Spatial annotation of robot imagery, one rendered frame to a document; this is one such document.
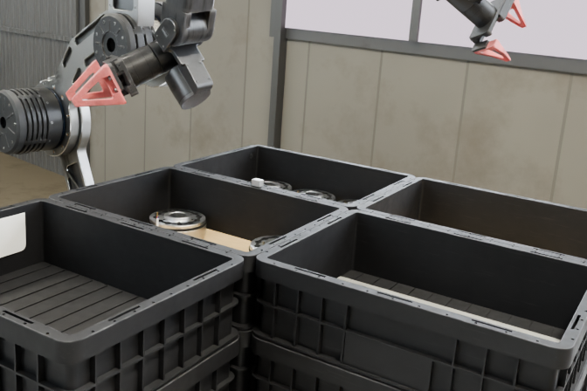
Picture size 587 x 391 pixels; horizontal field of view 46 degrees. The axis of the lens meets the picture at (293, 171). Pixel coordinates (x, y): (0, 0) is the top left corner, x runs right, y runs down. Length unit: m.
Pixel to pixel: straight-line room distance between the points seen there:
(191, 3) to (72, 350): 0.60
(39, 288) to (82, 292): 0.06
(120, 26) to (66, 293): 0.72
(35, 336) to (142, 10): 1.00
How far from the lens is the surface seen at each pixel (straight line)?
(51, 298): 1.05
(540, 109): 2.70
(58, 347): 0.72
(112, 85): 1.15
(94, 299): 1.04
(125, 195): 1.28
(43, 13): 4.93
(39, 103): 2.01
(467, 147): 2.83
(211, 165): 1.46
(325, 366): 0.91
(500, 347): 0.80
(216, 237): 1.28
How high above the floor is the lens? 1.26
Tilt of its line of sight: 14 degrees down
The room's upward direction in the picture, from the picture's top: 4 degrees clockwise
